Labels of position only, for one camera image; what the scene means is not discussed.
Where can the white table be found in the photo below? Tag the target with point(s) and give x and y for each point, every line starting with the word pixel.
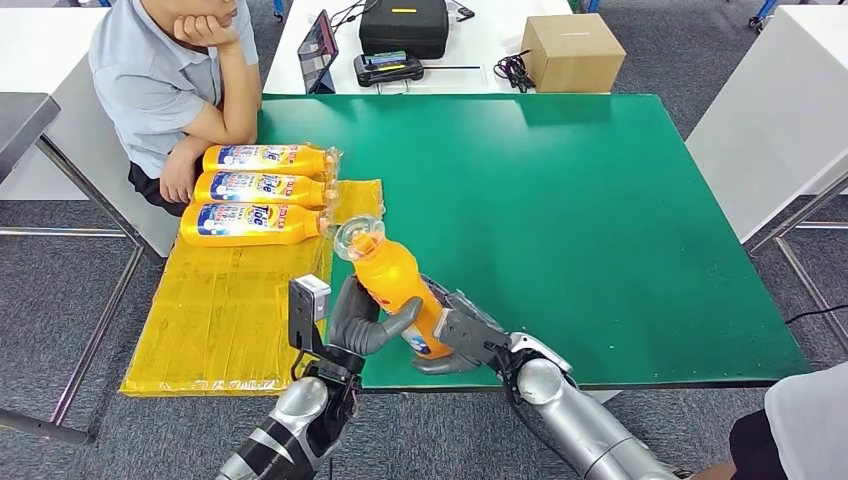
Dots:
pixel 477 38

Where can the yellow plastic sheet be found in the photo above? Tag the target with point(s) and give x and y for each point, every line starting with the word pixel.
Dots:
pixel 218 311

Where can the standing person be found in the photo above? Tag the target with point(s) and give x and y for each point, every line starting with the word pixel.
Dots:
pixel 805 424

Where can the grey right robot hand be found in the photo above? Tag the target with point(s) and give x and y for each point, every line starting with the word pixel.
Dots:
pixel 450 364

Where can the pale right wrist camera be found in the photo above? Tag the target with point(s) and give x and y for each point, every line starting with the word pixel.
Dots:
pixel 470 334

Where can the black handheld controller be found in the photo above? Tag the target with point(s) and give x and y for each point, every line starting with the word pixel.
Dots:
pixel 389 69

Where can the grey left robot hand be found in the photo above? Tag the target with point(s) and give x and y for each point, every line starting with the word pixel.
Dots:
pixel 358 324

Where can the blue cart frame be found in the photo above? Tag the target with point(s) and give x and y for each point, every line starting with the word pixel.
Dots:
pixel 762 9

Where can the brown cardboard box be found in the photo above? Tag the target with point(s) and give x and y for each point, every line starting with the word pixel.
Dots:
pixel 572 55

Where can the orange plastic bottle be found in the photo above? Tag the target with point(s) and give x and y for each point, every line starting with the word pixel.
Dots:
pixel 265 192
pixel 258 228
pixel 391 278
pixel 265 159

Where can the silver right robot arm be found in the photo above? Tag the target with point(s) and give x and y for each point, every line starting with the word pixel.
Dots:
pixel 576 417

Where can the grey desk with metal frame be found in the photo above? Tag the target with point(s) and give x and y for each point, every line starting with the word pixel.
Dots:
pixel 20 124

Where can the seated person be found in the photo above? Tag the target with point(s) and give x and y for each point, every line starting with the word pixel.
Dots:
pixel 149 86

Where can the black carrying case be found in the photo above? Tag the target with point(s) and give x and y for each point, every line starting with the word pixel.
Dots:
pixel 403 28

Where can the black tablet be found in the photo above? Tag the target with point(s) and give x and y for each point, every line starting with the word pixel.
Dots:
pixel 317 54

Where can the white desk with metal legs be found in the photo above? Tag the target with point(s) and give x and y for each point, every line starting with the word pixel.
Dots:
pixel 768 118

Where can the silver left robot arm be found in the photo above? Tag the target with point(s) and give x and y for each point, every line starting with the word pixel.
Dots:
pixel 298 424

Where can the white desk with side panel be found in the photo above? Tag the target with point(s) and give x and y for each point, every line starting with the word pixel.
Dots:
pixel 40 45

